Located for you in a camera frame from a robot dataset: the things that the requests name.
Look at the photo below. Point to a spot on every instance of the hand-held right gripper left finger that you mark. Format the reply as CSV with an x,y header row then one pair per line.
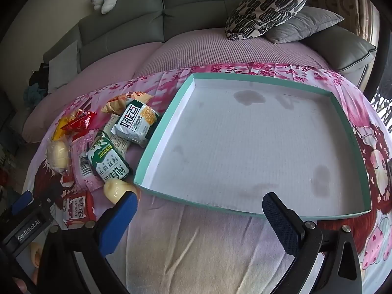
x,y
122,217

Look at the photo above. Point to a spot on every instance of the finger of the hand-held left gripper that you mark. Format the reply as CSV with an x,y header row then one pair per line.
x,y
46,194
22,201

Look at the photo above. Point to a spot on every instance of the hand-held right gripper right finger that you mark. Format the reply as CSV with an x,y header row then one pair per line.
x,y
280,220

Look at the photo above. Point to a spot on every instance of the red white biscuit packet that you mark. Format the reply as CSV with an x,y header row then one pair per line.
x,y
76,211

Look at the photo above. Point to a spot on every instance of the clear-wrapped yellow bun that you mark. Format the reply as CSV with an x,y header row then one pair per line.
x,y
58,156

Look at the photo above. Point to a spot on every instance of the pink snack packet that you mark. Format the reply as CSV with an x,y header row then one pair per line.
x,y
81,165

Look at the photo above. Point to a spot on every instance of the green white biscuit packet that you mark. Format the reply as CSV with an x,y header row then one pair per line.
x,y
105,159

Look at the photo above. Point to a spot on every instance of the yellow snack packet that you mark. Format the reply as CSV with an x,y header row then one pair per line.
x,y
59,131

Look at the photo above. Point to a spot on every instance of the pale white snack packet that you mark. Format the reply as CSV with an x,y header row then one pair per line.
x,y
120,145

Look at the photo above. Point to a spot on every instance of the small red snack packet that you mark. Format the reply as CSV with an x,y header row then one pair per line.
x,y
80,122

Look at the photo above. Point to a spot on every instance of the teal cardboard box lid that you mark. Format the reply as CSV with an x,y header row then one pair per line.
x,y
245,144

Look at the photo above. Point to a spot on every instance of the green white corn-print packet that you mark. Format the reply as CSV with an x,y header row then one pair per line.
x,y
136,122

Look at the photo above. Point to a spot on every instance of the person's left hand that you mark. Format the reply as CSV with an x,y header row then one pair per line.
x,y
35,252

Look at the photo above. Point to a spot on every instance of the pink printed blanket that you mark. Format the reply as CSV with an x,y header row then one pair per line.
x,y
183,251

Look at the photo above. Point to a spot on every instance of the teal cloth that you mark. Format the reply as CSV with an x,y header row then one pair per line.
x,y
32,93

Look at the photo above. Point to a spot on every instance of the tan crinkled snack packet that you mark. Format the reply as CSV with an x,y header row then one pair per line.
x,y
122,101

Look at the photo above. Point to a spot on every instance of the dark clothes pile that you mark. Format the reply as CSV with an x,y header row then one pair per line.
x,y
39,78

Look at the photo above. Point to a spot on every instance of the light grey cushion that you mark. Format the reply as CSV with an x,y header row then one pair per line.
x,y
62,67

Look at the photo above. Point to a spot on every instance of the black metal rack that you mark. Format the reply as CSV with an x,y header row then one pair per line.
x,y
382,104

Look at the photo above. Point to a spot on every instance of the pink sofa cover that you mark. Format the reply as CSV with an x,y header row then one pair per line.
x,y
199,52

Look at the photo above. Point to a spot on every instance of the grey pillow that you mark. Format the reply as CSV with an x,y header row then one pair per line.
x,y
306,26

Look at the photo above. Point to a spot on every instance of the black white patterned pillow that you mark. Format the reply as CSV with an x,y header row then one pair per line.
x,y
266,9

